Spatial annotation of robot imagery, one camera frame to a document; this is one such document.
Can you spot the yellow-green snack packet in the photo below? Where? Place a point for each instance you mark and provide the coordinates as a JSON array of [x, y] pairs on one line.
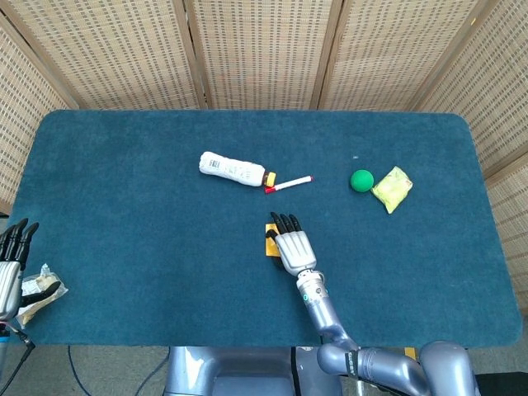
[[392, 189]]

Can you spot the green ball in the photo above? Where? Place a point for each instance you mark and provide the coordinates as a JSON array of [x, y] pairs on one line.
[[362, 180]]

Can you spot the black cloth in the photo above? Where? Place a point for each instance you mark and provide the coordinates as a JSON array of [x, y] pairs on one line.
[[503, 385]]

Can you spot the clear wrapped snack packet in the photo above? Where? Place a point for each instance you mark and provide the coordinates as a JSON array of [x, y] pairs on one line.
[[35, 288]]

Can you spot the woven bamboo folding screen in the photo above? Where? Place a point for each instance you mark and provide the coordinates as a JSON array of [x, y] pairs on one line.
[[264, 49]]

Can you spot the blue carpet table mat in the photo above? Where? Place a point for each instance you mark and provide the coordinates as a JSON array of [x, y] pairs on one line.
[[165, 268]]

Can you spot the white plastic bottle yellow cap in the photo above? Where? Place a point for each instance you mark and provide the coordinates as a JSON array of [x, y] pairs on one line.
[[233, 169]]

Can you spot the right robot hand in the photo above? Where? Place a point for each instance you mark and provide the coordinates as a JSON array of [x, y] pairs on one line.
[[293, 249]]

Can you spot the grey robot torso base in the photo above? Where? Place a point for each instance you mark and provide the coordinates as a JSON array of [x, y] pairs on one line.
[[243, 371]]

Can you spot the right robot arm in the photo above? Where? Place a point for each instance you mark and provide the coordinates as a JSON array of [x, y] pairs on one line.
[[354, 342]]

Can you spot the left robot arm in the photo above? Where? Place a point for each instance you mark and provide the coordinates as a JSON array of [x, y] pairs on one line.
[[3, 350]]

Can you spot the white red marker pen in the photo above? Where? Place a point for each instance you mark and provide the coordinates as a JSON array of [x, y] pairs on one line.
[[288, 184]]

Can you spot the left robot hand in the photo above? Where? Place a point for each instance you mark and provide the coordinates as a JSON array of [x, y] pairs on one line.
[[10, 280]]

